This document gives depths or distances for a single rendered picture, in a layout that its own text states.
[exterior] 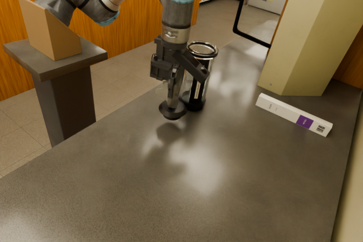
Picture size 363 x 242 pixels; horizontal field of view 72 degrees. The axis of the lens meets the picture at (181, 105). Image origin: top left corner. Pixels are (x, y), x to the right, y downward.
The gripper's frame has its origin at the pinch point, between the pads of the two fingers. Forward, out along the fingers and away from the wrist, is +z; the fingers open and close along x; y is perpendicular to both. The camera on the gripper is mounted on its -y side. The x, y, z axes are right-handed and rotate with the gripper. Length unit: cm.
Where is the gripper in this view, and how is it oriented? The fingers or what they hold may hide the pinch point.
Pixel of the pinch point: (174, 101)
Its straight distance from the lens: 78.5
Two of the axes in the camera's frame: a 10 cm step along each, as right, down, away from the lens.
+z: -1.2, 7.9, 6.1
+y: -9.3, -3.0, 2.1
